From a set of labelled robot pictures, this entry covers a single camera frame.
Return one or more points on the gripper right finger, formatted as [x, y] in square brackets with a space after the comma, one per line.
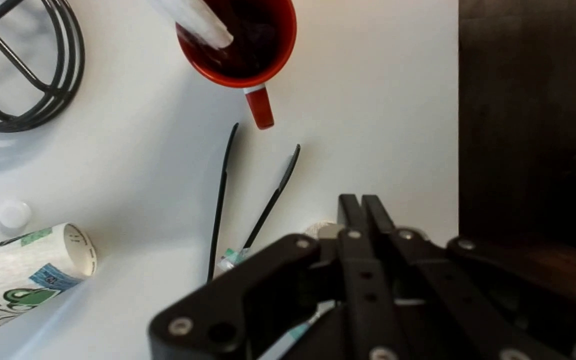
[448, 295]

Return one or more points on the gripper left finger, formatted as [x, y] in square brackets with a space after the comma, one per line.
[248, 290]

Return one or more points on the red mug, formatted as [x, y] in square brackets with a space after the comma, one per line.
[269, 74]

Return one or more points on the thin black plastic utensil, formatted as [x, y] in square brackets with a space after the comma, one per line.
[223, 186]

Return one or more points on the dark wooden cabinet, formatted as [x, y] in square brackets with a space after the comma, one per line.
[528, 110]

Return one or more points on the small white round cap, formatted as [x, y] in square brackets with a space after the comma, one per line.
[14, 214]

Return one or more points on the white plastic wrapper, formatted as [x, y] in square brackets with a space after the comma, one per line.
[199, 20]

